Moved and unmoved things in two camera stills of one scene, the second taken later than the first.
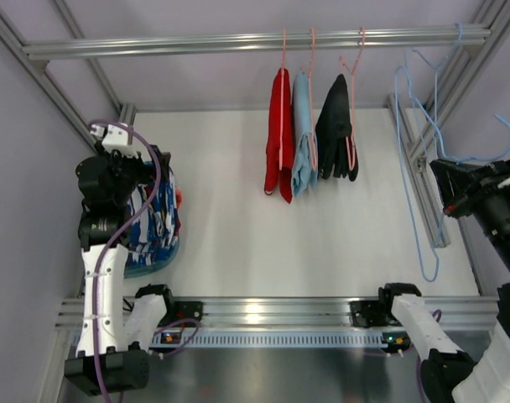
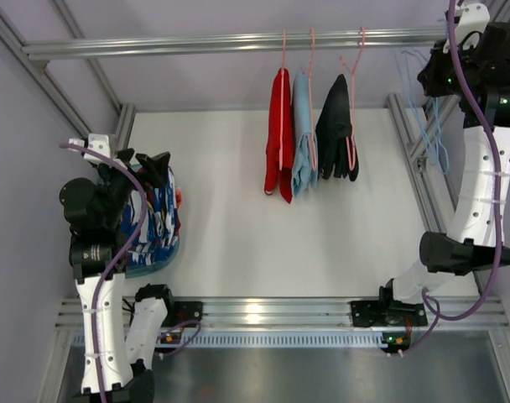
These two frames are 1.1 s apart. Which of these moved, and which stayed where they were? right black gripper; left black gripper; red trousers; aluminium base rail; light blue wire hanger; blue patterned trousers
Moved: right black gripper; light blue wire hanger
Stayed: red trousers; left black gripper; blue patterned trousers; aluminium base rail
